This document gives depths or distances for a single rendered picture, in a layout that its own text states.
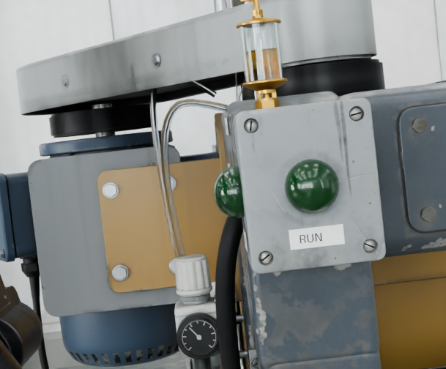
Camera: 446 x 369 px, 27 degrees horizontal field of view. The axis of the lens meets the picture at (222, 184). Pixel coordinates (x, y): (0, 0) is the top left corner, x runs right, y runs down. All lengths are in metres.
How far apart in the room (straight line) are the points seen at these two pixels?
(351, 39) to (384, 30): 5.19
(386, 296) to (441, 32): 5.12
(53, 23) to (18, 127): 0.68
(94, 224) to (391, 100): 0.46
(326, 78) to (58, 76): 0.36
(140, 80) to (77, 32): 4.98
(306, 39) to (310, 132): 0.18
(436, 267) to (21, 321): 0.36
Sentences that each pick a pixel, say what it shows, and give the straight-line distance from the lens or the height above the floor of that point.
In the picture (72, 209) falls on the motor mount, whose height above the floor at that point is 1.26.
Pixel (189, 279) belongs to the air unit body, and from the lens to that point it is 0.77.
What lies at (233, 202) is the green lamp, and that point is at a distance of 0.51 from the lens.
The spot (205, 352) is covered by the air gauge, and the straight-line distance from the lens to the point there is 0.76.
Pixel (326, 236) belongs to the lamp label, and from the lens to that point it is 0.51.
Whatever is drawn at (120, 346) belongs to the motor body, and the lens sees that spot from 0.99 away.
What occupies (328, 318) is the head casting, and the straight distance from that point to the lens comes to 0.56.
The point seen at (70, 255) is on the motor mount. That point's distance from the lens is 0.95.
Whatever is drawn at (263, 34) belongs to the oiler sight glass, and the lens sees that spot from 0.58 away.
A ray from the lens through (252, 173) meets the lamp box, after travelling 0.50.
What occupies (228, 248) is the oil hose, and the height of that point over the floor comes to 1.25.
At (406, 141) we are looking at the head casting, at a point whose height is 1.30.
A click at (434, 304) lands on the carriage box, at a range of 0.88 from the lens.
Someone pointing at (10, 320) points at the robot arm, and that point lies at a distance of 0.79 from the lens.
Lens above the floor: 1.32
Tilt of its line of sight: 3 degrees down
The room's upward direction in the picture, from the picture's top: 6 degrees counter-clockwise
